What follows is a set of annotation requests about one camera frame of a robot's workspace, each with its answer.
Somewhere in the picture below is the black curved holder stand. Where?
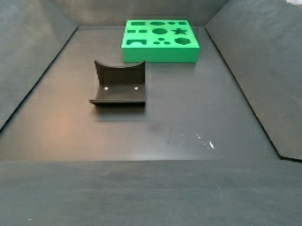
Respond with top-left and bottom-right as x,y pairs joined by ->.
90,61 -> 146,105

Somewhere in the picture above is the green shape-sorter block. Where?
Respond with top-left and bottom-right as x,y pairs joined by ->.
122,19 -> 201,63

